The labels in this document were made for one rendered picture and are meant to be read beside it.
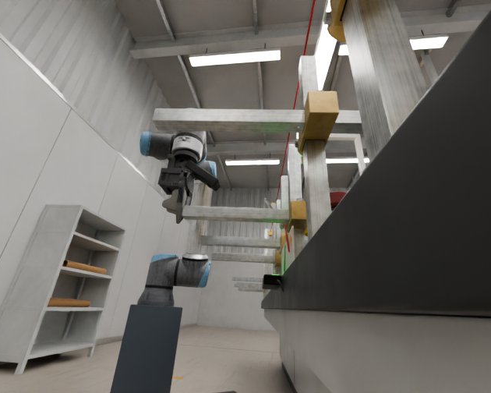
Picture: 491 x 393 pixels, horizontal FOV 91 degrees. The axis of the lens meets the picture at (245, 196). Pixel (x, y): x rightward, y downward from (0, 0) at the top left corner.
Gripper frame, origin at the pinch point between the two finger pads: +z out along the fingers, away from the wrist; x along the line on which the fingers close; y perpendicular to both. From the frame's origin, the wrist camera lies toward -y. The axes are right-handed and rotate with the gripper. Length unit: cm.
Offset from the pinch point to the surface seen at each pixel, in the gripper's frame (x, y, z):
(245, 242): -23.6, -16.3, -0.4
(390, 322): 40, -32, 21
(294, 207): 4.9, -29.7, -2.7
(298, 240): -2.4, -31.8, 3.7
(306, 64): 22.6, -30.8, -31.5
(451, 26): -173, -297, -383
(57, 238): -177, 191, -31
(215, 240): -23.5, -5.6, -0.4
